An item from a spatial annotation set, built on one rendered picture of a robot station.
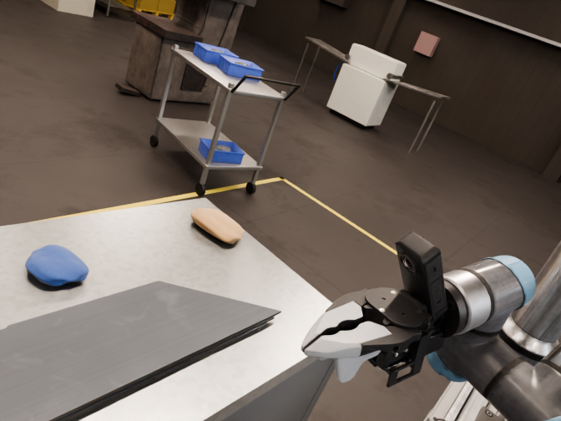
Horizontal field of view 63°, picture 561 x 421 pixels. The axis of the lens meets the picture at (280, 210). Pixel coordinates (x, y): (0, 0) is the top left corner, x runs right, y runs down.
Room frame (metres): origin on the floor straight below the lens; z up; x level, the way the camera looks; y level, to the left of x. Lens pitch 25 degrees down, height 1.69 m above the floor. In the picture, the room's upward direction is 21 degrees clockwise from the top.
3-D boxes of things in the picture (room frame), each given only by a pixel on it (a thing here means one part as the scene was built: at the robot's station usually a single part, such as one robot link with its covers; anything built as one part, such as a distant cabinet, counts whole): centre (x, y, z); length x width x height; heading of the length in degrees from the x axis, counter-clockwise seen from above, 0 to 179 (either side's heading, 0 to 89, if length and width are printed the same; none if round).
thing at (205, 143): (3.77, 0.78, 0.52); 1.11 x 0.65 x 1.05; 53
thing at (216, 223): (1.09, 0.15, 1.07); 0.16 x 0.10 x 0.04; 59
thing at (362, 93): (8.17, -0.59, 0.60); 2.64 x 0.63 x 1.19; 62
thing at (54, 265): (0.71, 0.37, 1.06); 0.12 x 0.10 x 0.03; 69
